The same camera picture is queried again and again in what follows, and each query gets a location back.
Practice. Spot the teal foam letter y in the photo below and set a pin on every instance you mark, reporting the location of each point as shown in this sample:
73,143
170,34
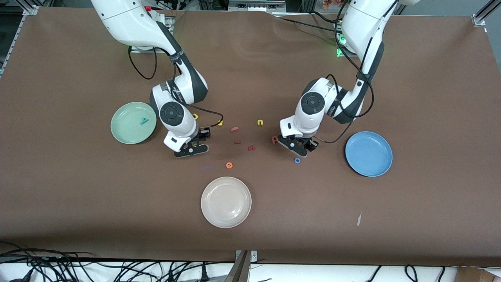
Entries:
144,121

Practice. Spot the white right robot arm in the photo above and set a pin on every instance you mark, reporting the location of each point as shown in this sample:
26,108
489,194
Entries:
133,23

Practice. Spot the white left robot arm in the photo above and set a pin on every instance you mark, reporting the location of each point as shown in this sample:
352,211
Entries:
364,23

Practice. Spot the green plate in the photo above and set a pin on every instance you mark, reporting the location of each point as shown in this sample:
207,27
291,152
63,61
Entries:
127,129

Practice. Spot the beige plate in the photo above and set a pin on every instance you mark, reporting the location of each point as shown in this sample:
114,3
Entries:
226,202

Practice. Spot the blue plate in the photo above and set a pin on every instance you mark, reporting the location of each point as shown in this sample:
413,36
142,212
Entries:
368,154

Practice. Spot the white paper scrap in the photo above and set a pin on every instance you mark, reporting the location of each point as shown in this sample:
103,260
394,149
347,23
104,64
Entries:
359,220

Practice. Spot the black power plug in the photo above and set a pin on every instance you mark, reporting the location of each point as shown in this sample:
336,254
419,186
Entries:
204,274

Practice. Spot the metal box behind table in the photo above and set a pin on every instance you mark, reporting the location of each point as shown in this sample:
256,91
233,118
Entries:
256,5

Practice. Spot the cardboard box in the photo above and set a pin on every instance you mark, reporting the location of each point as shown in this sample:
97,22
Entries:
469,276

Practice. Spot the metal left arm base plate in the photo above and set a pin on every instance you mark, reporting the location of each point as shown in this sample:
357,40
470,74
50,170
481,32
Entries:
346,54

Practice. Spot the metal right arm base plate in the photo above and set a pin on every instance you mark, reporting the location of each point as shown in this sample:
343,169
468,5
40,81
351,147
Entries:
141,49

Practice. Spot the metal camera post bracket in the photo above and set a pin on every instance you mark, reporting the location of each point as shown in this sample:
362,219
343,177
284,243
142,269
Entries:
244,256

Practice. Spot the aluminium frame profile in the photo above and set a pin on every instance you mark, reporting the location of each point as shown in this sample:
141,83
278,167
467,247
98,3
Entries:
31,11
478,18

